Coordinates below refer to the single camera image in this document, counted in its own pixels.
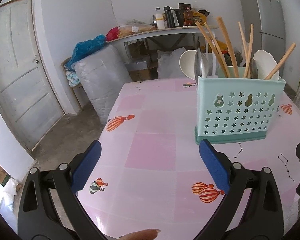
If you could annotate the white side table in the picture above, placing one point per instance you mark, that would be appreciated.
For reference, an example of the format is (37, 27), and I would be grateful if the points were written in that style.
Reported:
(183, 31)

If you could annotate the white plastic rice spoon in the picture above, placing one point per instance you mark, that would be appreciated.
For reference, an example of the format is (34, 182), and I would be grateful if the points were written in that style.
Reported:
(186, 63)

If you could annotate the large clear wrapped bundle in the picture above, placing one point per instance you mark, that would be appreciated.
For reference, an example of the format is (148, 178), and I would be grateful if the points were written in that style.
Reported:
(102, 75)

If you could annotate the red plastic bag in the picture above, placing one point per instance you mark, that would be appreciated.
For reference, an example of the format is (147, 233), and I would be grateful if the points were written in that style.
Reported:
(112, 34)

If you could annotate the white wooden door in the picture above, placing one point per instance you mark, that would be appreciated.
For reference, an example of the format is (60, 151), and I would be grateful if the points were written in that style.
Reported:
(27, 101)

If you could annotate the black electric kettle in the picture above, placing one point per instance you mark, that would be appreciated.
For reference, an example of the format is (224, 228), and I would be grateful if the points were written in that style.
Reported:
(177, 18)

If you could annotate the mint green utensil holder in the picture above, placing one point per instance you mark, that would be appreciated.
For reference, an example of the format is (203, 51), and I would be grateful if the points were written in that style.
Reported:
(233, 109)

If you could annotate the metal ladle spoon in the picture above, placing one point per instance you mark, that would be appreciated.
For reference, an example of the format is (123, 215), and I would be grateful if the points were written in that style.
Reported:
(201, 65)

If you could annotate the silver refrigerator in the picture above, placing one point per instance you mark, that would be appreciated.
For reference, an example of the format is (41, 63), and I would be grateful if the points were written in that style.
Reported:
(269, 26)

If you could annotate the black thermos flask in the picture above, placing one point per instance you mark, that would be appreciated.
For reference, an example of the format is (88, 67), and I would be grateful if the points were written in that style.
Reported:
(169, 17)

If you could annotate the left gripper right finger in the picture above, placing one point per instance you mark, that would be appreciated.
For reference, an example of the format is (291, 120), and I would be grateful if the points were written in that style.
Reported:
(263, 214)

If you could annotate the yellow plastic bag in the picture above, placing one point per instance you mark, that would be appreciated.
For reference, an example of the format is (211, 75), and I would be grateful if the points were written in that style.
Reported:
(200, 16)

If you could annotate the white plastic bottle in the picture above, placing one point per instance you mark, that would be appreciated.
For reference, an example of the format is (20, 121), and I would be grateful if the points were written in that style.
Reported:
(159, 18)

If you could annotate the blue plastic bag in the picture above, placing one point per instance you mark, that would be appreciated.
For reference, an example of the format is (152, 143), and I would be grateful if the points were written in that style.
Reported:
(84, 49)

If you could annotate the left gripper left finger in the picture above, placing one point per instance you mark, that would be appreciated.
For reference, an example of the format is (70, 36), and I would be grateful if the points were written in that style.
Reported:
(38, 217)

